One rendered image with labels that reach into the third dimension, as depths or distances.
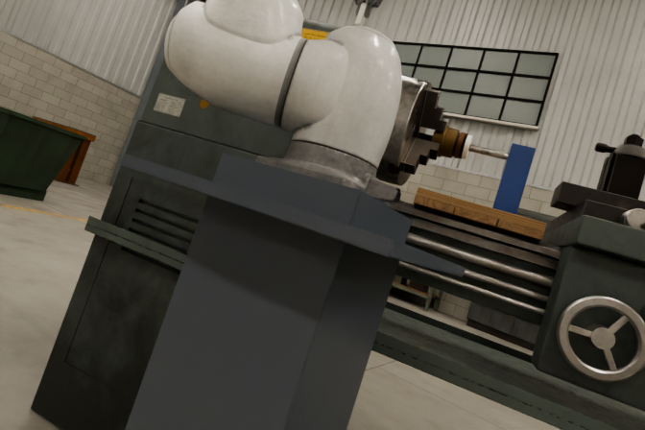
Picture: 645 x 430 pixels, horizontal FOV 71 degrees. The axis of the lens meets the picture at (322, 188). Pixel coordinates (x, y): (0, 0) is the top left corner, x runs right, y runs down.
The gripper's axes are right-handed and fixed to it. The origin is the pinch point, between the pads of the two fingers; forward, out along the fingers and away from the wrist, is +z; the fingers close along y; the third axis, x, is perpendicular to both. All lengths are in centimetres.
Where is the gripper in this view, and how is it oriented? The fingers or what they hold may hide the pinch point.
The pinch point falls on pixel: (361, 16)
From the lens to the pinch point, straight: 141.1
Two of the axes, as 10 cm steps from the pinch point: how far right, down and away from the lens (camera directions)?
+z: -3.1, 9.5, -0.8
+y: 9.0, 2.7, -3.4
